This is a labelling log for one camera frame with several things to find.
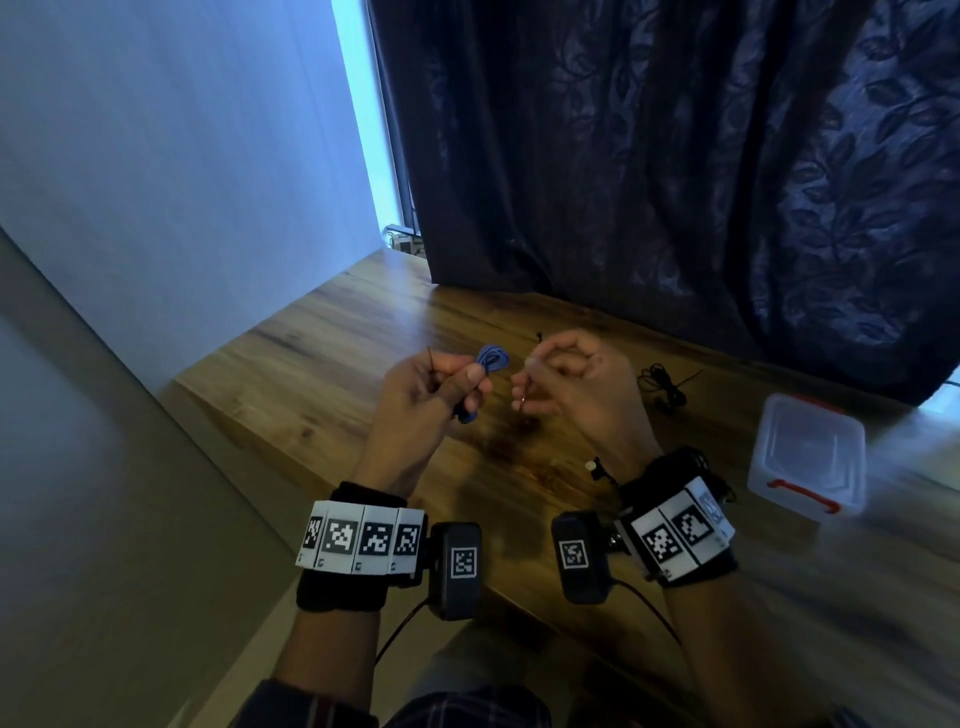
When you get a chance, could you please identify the black earphones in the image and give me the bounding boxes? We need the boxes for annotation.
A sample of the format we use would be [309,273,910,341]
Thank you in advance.
[637,363,705,412]
[678,446,738,502]

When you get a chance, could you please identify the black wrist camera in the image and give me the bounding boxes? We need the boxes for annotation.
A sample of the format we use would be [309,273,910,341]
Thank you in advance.
[551,511,620,606]
[427,522,484,622]

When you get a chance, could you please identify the right wristband with marker tags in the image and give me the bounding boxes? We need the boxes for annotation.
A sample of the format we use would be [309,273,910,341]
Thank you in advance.
[616,449,740,590]

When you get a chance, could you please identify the dark leaf-patterned curtain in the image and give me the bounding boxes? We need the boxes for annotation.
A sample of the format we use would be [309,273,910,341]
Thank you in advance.
[368,0,960,408]

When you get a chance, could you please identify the wristband with marker tags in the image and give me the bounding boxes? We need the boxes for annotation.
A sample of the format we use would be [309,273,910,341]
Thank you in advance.
[295,482,429,614]
[616,449,740,590]

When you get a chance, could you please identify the black twist tie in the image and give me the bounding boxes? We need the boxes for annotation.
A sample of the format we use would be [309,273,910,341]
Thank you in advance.
[423,332,545,414]

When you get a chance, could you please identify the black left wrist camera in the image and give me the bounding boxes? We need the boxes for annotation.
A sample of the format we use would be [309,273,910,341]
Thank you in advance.
[427,522,484,622]

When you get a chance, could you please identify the clear plastic box red handle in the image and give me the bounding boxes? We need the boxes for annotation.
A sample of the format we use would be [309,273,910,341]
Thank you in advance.
[746,393,868,524]

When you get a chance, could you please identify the blue cable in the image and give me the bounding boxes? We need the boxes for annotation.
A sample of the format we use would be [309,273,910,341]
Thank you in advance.
[449,344,510,425]

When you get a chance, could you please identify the left wristband with marker tags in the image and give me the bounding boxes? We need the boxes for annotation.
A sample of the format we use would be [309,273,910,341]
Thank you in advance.
[295,482,429,614]

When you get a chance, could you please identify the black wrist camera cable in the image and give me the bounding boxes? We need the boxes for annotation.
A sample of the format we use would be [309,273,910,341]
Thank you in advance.
[373,599,433,665]
[611,578,684,646]

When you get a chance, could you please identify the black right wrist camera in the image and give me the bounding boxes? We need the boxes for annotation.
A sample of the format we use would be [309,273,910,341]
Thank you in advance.
[551,511,620,606]

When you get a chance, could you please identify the person's left hand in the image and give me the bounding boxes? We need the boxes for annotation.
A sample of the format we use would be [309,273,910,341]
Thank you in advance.
[350,350,495,500]

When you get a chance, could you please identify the person's left forearm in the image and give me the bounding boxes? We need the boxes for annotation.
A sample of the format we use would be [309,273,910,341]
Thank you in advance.
[271,607,380,699]

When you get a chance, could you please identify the white window frame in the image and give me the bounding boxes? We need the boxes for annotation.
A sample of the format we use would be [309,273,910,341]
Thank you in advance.
[331,0,429,256]
[918,363,960,414]

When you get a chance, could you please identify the person's right forearm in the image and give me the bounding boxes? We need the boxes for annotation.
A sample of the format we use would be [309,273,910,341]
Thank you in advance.
[663,573,796,728]

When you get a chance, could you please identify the person's right hand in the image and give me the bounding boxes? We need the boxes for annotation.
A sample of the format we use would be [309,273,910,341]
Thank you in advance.
[509,328,665,485]

